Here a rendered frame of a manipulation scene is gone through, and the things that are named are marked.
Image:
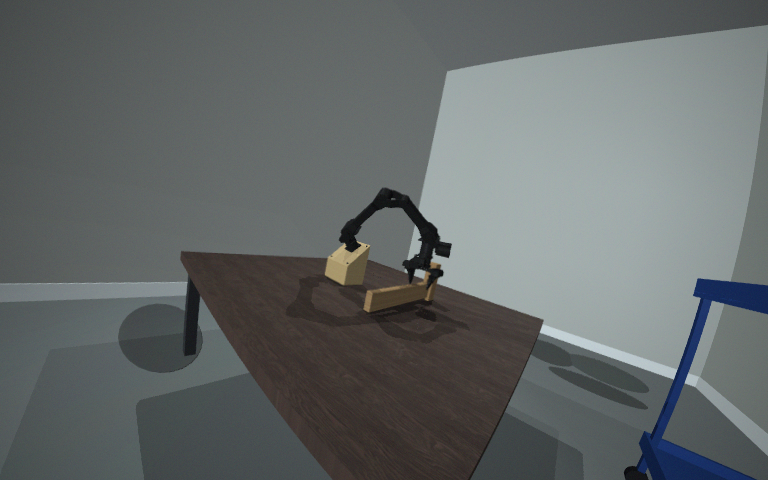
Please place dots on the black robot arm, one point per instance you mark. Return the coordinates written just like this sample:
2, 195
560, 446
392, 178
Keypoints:
429, 233

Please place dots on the wooden post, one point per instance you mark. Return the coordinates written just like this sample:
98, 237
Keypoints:
432, 287

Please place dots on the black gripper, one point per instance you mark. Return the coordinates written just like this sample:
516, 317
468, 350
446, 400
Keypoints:
435, 273

